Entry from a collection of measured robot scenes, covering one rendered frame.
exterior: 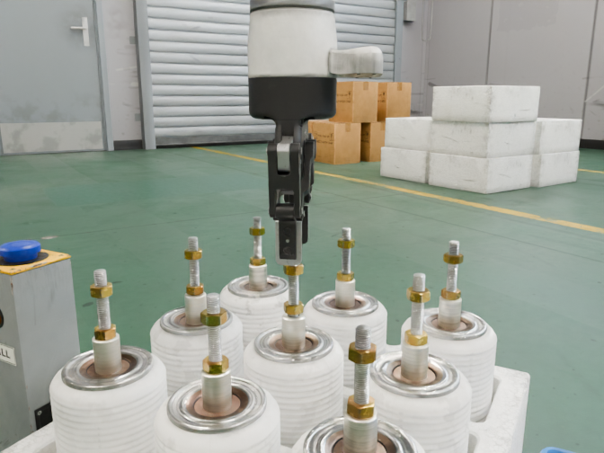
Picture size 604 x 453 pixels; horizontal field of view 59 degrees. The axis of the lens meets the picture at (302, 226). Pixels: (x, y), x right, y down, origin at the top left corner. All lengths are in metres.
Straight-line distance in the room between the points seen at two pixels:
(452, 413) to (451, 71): 6.72
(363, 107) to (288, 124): 3.70
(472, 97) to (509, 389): 2.41
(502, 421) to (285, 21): 0.41
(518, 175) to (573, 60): 3.13
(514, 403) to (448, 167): 2.50
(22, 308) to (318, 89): 0.37
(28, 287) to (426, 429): 0.41
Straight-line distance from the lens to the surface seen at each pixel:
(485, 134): 2.91
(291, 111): 0.44
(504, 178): 3.03
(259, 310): 0.64
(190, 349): 0.55
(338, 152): 4.02
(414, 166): 3.24
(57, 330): 0.65
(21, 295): 0.61
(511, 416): 0.59
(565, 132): 3.42
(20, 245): 0.63
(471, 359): 0.56
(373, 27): 6.79
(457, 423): 0.47
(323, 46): 0.45
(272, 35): 0.44
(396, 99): 4.37
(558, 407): 0.99
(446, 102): 3.06
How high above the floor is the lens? 0.48
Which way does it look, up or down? 13 degrees down
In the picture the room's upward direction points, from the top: straight up
